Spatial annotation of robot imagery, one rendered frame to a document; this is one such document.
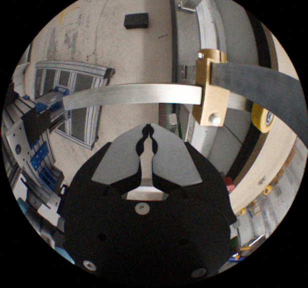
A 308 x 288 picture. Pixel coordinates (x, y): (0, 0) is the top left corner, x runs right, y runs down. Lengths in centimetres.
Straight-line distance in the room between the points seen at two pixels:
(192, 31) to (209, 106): 26
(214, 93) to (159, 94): 9
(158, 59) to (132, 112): 57
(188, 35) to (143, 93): 26
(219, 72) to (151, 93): 10
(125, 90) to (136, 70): 86
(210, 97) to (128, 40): 100
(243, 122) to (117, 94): 38
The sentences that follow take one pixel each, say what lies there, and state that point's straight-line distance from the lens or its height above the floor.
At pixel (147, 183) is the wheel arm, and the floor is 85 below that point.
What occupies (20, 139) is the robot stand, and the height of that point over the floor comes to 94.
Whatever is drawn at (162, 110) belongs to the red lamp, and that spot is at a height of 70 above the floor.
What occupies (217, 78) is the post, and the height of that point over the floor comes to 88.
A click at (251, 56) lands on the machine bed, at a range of 41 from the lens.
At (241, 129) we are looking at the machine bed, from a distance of 42.
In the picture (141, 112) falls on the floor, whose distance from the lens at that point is 109.
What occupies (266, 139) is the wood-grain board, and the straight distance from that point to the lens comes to 31.
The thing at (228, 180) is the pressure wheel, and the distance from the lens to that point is 35.
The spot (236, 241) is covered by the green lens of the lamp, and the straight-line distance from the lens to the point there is 27.
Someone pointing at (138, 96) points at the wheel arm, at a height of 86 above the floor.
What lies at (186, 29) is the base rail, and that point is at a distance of 37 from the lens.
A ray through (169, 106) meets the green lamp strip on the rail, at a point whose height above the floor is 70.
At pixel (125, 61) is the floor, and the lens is 106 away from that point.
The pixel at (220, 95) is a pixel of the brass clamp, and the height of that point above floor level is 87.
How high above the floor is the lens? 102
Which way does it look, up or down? 59 degrees down
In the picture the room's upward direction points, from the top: 178 degrees clockwise
